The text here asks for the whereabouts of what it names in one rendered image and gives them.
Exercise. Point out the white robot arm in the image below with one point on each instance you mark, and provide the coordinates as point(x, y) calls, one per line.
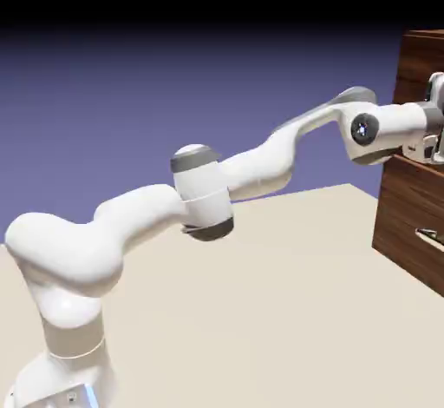
point(69, 258)

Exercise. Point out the dark wood drawer front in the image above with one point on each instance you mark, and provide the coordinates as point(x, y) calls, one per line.
point(414, 67)
point(399, 206)

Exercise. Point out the dark wood cabinet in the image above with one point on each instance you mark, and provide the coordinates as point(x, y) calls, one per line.
point(430, 32)

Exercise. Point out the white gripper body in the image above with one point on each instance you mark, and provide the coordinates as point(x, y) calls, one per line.
point(439, 88)

